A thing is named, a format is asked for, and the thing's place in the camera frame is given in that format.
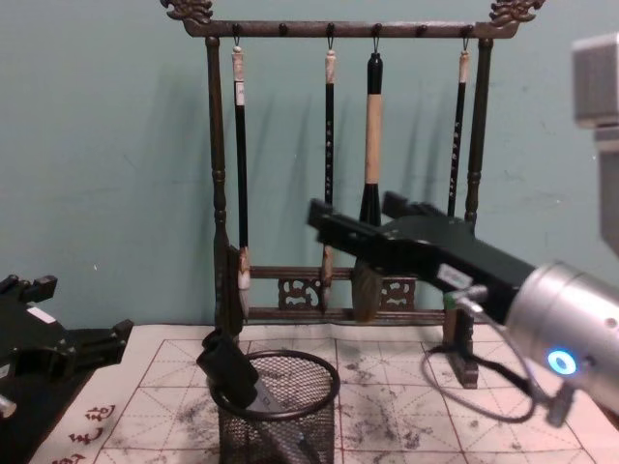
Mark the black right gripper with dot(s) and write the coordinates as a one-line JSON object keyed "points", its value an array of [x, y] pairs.
{"points": [[435, 246]]}

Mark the black table cloth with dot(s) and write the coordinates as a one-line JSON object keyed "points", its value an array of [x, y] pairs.
{"points": [[34, 425]]}

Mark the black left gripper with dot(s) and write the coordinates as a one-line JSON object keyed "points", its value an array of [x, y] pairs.
{"points": [[29, 343]]}

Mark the thin black calligraphy brush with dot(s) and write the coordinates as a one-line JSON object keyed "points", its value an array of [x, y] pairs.
{"points": [[329, 145], [457, 145]]}

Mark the black brush with white label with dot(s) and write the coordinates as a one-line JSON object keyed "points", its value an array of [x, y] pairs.
{"points": [[241, 169]]}

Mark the white felt mat red grid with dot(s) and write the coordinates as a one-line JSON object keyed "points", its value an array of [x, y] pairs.
{"points": [[411, 425]]}

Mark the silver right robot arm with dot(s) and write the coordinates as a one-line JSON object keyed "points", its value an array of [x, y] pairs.
{"points": [[566, 309]]}

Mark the dark wooden brush rack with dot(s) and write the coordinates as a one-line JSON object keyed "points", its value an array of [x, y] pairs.
{"points": [[217, 145]]}

